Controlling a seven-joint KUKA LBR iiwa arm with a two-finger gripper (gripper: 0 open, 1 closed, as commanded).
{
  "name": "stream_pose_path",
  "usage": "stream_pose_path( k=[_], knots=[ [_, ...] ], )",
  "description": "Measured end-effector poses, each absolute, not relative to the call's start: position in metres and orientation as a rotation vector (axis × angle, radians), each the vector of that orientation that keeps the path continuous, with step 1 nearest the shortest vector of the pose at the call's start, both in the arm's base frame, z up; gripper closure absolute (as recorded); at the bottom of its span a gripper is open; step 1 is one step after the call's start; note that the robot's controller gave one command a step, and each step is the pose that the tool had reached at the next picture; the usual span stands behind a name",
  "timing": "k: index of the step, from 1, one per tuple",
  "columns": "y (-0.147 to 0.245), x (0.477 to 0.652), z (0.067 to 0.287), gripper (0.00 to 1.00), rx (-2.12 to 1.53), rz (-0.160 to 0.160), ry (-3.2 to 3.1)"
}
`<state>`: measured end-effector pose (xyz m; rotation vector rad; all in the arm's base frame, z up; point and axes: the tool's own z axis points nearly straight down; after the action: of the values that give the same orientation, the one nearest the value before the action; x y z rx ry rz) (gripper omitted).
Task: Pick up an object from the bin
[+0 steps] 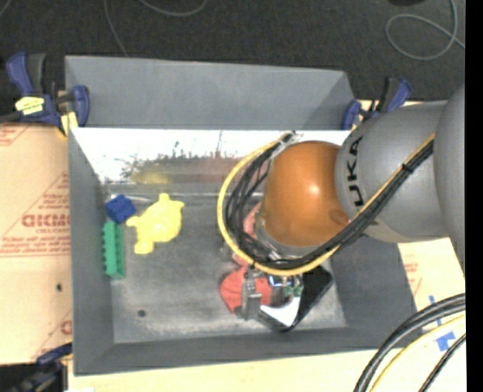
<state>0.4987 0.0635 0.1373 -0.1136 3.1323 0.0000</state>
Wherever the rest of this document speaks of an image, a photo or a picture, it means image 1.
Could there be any red rounded object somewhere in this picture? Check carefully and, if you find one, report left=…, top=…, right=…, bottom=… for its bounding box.
left=218, top=212, right=276, bottom=314

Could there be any grey metal bin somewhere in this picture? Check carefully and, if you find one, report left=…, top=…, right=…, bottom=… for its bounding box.
left=64, top=55, right=424, bottom=375

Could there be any yellow toy animal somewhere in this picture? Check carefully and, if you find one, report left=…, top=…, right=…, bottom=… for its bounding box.
left=126, top=192, right=186, bottom=256

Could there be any green toy brick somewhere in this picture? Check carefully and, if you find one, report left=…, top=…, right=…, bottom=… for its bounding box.
left=101, top=220, right=127, bottom=280

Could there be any blue toy block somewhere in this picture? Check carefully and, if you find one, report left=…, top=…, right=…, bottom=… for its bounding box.
left=104, top=194, right=137, bottom=225

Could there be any brown cardboard board, red print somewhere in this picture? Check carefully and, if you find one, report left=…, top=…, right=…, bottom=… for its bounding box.
left=0, top=99, right=466, bottom=368

